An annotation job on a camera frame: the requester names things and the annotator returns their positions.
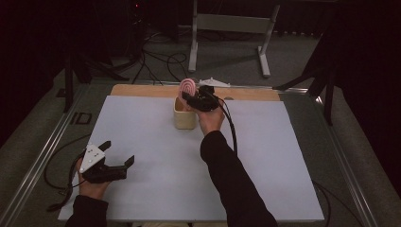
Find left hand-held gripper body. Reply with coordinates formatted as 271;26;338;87
78;143;129;184

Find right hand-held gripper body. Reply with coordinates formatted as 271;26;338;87
193;77;232;113

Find cream square container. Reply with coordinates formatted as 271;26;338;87
173;96;199;131

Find person's right hand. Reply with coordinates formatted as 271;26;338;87
196;107;226;137

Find person's left hand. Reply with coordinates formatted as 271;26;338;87
77;157;112;201

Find white table sheet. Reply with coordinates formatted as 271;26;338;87
58;95;325;221

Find black stand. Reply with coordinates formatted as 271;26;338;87
272;18;338;127
61;51;131;114

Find grey metal stand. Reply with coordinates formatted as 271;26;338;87
187;0;281;79

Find black rectangular floor frame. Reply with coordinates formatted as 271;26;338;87
70;112;94;125

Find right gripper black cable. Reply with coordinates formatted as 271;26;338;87
217;97;238;156

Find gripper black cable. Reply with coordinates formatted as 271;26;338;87
217;97;238;156
43;133;93;213

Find black floor cables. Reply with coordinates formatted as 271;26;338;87
131;29;191;87

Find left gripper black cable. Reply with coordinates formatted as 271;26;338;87
43;133;93;213

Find aluminium floor rail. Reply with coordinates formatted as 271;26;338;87
314;94;381;227
0;82;93;227

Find black floor cable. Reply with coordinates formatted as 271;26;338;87
311;180;365;227

